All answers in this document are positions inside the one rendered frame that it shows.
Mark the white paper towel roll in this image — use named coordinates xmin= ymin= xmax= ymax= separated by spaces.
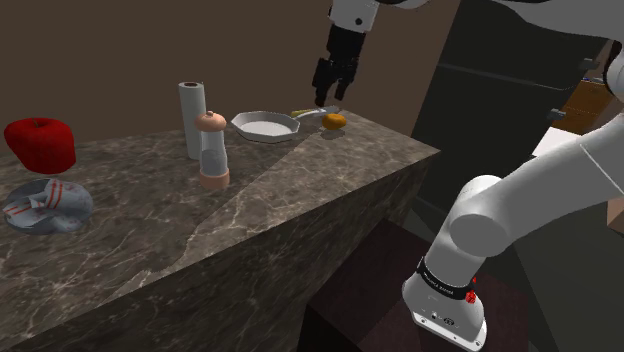
xmin=177 ymin=81 xmax=208 ymax=161

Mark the pink pepper mill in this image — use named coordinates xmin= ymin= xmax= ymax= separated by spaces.
xmin=194 ymin=110 xmax=231 ymax=191

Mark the white cloth with red stripes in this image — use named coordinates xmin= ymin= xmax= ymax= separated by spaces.
xmin=2 ymin=178 xmax=94 ymax=236

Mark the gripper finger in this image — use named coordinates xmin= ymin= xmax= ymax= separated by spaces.
xmin=333 ymin=62 xmax=360 ymax=101
xmin=311 ymin=57 xmax=338 ymax=108

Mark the orange potato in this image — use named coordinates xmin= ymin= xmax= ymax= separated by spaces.
xmin=322 ymin=112 xmax=348 ymax=131

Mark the dark refrigerator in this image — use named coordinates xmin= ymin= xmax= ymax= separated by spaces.
xmin=410 ymin=0 xmax=612 ymax=230

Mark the white frying pan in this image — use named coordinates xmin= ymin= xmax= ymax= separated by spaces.
xmin=230 ymin=105 xmax=340 ymax=145

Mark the red apple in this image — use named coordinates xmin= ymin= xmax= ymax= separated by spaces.
xmin=3 ymin=117 xmax=78 ymax=176

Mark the wooden cabinet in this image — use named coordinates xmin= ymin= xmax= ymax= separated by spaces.
xmin=550 ymin=77 xmax=624 ymax=137

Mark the marble kitchen counter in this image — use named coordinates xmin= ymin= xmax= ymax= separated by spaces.
xmin=0 ymin=109 xmax=442 ymax=352

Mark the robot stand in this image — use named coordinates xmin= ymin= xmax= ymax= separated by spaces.
xmin=296 ymin=217 xmax=531 ymax=352

